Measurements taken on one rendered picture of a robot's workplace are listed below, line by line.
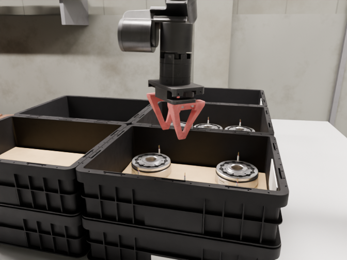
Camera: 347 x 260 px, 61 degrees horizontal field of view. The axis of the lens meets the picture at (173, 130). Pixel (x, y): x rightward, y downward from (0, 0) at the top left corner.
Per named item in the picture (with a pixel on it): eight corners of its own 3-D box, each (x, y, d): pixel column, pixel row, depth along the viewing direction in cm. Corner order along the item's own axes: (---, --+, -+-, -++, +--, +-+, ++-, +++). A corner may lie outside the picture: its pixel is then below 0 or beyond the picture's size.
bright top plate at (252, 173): (257, 164, 76) (257, 162, 76) (258, 183, 67) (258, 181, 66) (218, 160, 78) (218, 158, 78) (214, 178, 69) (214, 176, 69)
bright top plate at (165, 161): (175, 157, 80) (175, 155, 80) (161, 174, 71) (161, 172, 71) (142, 152, 83) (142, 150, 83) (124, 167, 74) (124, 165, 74)
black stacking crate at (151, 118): (264, 138, 107) (267, 108, 103) (269, 176, 79) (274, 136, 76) (159, 129, 115) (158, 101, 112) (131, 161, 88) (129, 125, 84)
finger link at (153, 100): (162, 139, 54) (162, 88, 51) (145, 128, 60) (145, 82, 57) (192, 134, 57) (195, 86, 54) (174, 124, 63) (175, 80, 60)
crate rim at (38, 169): (129, 131, 85) (129, 123, 84) (73, 181, 57) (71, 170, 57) (12, 122, 94) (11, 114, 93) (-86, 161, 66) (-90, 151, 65)
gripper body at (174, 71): (173, 100, 49) (174, 54, 46) (146, 89, 57) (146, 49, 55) (204, 96, 52) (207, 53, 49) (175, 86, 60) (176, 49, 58)
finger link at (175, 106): (171, 146, 51) (173, 93, 48) (153, 133, 57) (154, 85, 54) (203, 140, 54) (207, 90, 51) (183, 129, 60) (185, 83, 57)
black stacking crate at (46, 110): (158, 129, 115) (157, 101, 112) (130, 161, 88) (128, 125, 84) (68, 122, 124) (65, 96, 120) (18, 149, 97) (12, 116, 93)
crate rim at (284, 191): (273, 143, 76) (275, 134, 75) (288, 209, 49) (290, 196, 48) (129, 131, 85) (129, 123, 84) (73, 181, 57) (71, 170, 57)
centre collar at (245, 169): (247, 166, 74) (247, 163, 74) (247, 175, 69) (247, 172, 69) (227, 164, 75) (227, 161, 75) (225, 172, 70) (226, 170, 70)
